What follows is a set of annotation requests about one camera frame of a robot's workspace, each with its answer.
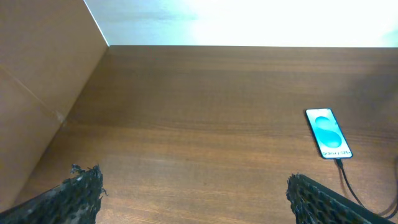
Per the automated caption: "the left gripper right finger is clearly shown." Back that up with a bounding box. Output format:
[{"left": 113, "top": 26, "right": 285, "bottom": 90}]
[{"left": 286, "top": 174, "right": 393, "bottom": 224}]

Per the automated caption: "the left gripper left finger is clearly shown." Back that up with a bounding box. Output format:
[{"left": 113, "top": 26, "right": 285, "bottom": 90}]
[{"left": 1, "top": 164, "right": 106, "bottom": 224}]

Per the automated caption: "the blue Galaxy smartphone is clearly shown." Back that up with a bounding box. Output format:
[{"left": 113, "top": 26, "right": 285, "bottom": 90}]
[{"left": 304, "top": 108, "right": 353, "bottom": 159}]

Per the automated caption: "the black charging cable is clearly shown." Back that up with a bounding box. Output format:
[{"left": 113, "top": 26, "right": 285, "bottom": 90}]
[{"left": 335, "top": 155, "right": 398, "bottom": 220}]

